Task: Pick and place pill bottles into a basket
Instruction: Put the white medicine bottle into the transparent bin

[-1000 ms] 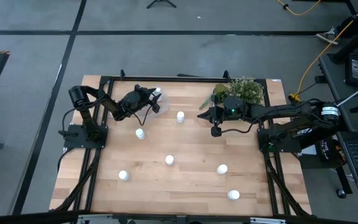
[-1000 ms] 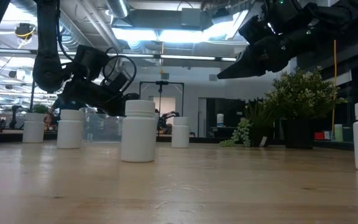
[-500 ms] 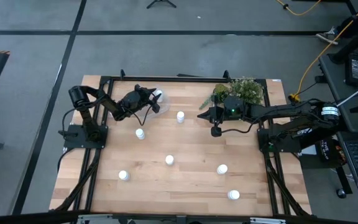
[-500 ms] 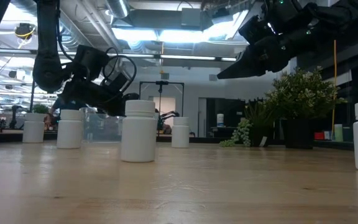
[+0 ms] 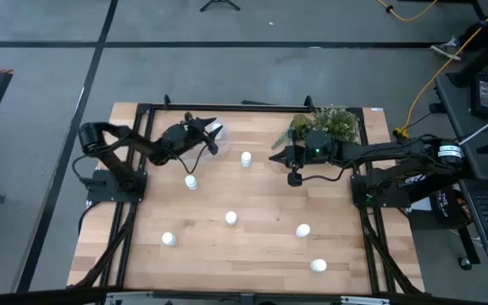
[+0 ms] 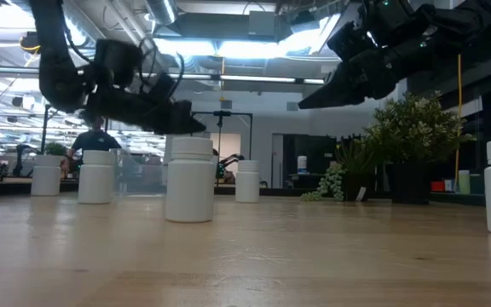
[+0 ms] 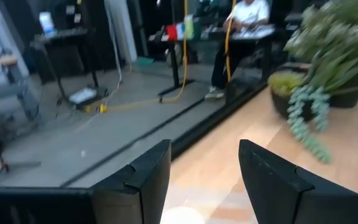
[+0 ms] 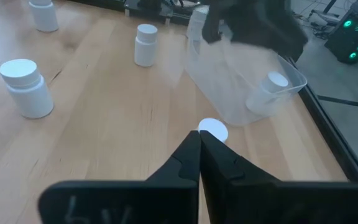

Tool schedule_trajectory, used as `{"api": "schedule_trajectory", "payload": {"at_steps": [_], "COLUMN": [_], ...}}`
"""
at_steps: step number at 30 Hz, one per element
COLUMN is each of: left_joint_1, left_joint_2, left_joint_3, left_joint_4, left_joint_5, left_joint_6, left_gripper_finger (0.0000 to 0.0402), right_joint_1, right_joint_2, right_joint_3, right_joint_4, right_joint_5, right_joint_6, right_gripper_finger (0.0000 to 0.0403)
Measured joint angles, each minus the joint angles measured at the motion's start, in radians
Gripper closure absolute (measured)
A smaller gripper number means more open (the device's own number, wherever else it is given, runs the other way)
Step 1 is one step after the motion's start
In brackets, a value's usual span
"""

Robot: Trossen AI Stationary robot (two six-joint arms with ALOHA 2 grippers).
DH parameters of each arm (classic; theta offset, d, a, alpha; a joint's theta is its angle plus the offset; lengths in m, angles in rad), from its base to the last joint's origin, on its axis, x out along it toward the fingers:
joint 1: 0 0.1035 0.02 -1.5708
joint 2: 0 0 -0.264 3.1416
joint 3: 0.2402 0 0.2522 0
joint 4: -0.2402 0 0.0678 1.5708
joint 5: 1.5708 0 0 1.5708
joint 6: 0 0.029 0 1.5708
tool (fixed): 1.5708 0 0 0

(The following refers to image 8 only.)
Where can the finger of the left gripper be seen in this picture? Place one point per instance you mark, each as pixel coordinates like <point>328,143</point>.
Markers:
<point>212,29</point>
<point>295,49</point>

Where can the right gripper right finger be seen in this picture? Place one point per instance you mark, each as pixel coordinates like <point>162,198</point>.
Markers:
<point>259,205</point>

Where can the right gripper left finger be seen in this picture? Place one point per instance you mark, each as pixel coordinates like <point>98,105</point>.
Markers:
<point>141,202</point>

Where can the white pill bottle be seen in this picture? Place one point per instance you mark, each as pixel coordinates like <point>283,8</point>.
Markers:
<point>145,46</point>
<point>26,90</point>
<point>43,15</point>
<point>215,128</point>
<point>270,90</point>
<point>196,25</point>

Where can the clear plastic basket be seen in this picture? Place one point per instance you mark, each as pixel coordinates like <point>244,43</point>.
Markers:
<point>228,93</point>

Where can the computer tower green lights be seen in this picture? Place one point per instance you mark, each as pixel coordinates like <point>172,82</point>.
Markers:
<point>353,37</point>

